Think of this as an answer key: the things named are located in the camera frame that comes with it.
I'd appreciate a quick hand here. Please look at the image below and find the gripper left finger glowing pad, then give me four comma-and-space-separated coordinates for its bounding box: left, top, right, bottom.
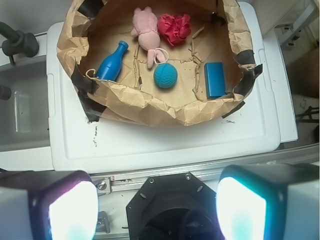
0, 170, 99, 240

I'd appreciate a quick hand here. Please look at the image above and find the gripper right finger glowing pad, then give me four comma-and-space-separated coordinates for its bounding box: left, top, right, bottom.
216, 163, 320, 240

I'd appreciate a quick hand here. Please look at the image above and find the blue rectangular block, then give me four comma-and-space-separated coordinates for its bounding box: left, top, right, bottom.
204, 62, 226, 99

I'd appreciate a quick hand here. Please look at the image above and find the white plastic tray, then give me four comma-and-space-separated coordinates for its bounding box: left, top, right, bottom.
46, 1, 281, 173

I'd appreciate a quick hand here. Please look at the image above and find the blue plastic bottle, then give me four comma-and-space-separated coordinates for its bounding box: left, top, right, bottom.
95, 40, 129, 81

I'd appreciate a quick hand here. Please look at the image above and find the blue textured ball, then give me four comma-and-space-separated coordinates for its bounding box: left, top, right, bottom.
153, 63, 178, 89

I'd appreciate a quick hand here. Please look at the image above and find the crumpled red paper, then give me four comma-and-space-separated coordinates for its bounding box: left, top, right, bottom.
157, 13, 192, 46

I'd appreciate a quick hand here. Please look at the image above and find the pink plush pig toy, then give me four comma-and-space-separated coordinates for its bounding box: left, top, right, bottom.
130, 6, 169, 70

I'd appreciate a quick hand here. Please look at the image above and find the metal corner bracket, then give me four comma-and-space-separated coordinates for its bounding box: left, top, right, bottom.
96, 211, 111, 234

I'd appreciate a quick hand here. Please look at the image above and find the aluminium extrusion rail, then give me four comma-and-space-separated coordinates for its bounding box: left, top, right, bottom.
90, 143, 320, 195

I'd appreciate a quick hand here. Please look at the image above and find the black octagonal mount plate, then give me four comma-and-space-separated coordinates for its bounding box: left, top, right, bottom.
126, 172, 224, 240

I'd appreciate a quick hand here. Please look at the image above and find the brown paper bag enclosure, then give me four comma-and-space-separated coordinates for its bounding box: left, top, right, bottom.
57, 0, 263, 127

